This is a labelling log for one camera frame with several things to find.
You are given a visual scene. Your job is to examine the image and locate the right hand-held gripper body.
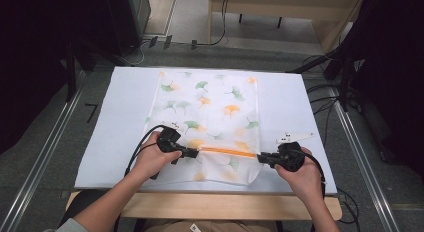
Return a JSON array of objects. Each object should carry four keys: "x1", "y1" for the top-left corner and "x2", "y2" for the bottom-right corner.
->
[{"x1": 275, "y1": 132, "x2": 316, "y2": 173}]

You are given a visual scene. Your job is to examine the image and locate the light wooden bench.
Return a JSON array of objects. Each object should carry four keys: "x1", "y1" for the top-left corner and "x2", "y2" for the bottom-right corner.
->
[{"x1": 207, "y1": 0, "x2": 366, "y2": 54}]

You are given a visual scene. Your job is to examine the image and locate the metal floor rail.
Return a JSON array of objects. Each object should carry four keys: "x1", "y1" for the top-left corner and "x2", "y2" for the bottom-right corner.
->
[
  {"x1": 0, "y1": 81, "x2": 88, "y2": 232},
  {"x1": 329, "y1": 86, "x2": 402, "y2": 232}
]

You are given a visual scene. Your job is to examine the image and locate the white table mat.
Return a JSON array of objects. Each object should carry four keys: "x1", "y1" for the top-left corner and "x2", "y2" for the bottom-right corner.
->
[{"x1": 73, "y1": 65, "x2": 338, "y2": 196}]

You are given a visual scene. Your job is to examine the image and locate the person's left hand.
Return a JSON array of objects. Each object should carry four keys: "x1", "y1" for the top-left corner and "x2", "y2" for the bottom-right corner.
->
[{"x1": 130, "y1": 130, "x2": 183, "y2": 184}]

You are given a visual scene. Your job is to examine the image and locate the bundle of black floor cables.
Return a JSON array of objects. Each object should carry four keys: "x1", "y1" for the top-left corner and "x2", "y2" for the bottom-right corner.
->
[{"x1": 301, "y1": 53, "x2": 362, "y2": 146}]

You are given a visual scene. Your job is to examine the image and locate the black metal stand with curtain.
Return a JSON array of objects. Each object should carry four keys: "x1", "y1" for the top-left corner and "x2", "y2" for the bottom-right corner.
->
[{"x1": 285, "y1": 0, "x2": 424, "y2": 173}]

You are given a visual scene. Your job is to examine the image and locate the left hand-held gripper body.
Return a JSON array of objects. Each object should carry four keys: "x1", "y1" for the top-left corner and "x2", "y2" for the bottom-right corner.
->
[{"x1": 149, "y1": 120, "x2": 186, "y2": 181}]

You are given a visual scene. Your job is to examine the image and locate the white floor cable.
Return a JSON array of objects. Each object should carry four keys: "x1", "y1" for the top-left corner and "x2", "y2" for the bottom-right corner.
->
[{"x1": 117, "y1": 38, "x2": 152, "y2": 67}]

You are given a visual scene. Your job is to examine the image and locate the black cable from bench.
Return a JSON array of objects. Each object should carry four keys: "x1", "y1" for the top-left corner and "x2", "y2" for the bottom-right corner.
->
[{"x1": 190, "y1": 0, "x2": 231, "y2": 51}]

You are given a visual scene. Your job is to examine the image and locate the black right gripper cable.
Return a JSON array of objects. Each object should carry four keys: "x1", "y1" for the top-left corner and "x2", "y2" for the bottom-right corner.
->
[{"x1": 298, "y1": 149, "x2": 328, "y2": 232}]

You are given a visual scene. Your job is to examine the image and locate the person's right hand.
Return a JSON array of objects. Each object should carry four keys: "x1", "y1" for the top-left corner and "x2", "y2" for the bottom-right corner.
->
[{"x1": 274, "y1": 155, "x2": 325, "y2": 204}]

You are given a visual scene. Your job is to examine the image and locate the leaf print mesh laundry bag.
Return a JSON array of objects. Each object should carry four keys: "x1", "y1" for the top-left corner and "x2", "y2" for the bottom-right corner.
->
[{"x1": 140, "y1": 69, "x2": 264, "y2": 186}]

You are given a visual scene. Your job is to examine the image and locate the wooden table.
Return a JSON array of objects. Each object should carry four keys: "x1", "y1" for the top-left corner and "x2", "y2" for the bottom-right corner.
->
[{"x1": 65, "y1": 189, "x2": 344, "y2": 222}]

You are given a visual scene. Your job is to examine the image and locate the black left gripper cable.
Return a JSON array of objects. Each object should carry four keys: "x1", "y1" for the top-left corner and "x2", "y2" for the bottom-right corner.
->
[{"x1": 123, "y1": 124, "x2": 167, "y2": 178}]

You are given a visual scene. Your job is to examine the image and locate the person's beige trousers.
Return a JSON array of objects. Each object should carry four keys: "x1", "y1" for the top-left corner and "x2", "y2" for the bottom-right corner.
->
[{"x1": 142, "y1": 219, "x2": 279, "y2": 232}]

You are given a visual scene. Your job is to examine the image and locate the black cabinet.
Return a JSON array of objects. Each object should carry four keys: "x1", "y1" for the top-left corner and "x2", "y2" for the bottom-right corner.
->
[{"x1": 105, "y1": 0, "x2": 152, "y2": 58}]

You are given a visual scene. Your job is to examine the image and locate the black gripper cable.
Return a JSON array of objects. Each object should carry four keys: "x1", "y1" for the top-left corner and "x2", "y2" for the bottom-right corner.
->
[
  {"x1": 123, "y1": 124, "x2": 167, "y2": 178},
  {"x1": 298, "y1": 149, "x2": 328, "y2": 232}
]

